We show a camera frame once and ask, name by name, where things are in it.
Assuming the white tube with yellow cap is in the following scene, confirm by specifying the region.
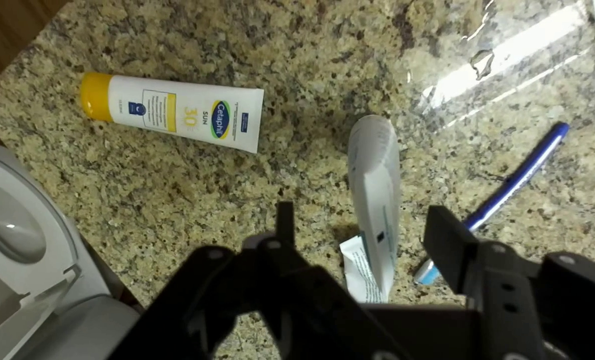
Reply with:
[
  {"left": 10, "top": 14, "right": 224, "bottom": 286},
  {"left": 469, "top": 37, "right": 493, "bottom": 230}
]
[{"left": 76, "top": 71, "right": 268, "bottom": 157}]

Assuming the white toilet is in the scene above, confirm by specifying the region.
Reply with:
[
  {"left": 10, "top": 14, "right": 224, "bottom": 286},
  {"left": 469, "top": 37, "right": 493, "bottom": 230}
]
[{"left": 0, "top": 140, "right": 144, "bottom": 360}]

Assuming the blue purple toothbrush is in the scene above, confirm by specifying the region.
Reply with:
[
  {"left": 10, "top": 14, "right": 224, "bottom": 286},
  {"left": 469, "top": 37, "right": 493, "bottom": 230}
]
[{"left": 413, "top": 121, "right": 573, "bottom": 289}]

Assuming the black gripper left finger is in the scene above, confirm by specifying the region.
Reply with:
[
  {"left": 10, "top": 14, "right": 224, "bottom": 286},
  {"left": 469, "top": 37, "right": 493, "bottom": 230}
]
[{"left": 106, "top": 201, "right": 405, "bottom": 360}]

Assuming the white tube with white lid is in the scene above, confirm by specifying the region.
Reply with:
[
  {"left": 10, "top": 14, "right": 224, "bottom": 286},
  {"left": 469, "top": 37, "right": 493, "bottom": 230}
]
[{"left": 346, "top": 114, "right": 401, "bottom": 306}]

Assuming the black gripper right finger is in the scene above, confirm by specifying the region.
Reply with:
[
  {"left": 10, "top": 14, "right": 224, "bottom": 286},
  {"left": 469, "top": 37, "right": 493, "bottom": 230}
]
[{"left": 421, "top": 205, "right": 595, "bottom": 360}]

